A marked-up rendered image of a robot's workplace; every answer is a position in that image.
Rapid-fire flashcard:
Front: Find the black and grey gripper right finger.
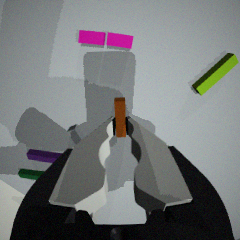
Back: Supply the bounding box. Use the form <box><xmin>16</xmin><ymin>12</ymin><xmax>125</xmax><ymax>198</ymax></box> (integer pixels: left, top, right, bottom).
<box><xmin>125</xmin><ymin>116</ymin><xmax>235</xmax><ymax>240</ymax></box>

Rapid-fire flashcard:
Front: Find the grey rectangular rod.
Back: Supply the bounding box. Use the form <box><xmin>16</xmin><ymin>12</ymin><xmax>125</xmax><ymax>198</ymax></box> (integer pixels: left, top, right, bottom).
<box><xmin>67</xmin><ymin>124</ymin><xmax>85</xmax><ymax>145</ymax></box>

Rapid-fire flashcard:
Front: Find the magenta rod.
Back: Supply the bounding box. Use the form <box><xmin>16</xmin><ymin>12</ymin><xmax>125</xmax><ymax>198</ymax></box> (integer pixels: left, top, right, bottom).
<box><xmin>78</xmin><ymin>30</ymin><xmax>106</xmax><ymax>45</ymax></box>
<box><xmin>106</xmin><ymin>32</ymin><xmax>133</xmax><ymax>49</ymax></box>

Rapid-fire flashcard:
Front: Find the lime green rod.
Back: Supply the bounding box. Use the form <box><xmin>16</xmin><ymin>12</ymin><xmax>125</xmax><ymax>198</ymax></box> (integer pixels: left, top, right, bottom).
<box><xmin>192</xmin><ymin>53</ymin><xmax>239</xmax><ymax>96</ymax></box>

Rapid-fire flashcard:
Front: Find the purple rod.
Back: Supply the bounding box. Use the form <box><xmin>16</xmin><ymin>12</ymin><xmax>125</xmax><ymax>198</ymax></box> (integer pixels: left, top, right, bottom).
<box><xmin>26</xmin><ymin>149</ymin><xmax>62</xmax><ymax>163</ymax></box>

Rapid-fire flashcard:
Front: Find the dark green rod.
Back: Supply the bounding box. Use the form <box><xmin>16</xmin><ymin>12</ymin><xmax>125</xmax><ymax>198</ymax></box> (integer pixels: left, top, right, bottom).
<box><xmin>18</xmin><ymin>169</ymin><xmax>44</xmax><ymax>180</ymax></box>

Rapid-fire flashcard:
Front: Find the orange rod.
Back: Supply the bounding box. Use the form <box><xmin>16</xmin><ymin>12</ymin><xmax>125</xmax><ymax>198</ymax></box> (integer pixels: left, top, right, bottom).
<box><xmin>114</xmin><ymin>97</ymin><xmax>126</xmax><ymax>137</ymax></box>

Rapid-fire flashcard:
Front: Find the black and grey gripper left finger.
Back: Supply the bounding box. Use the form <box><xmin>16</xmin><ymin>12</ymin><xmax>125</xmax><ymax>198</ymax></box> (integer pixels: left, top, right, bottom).
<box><xmin>9</xmin><ymin>116</ymin><xmax>116</xmax><ymax>240</ymax></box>

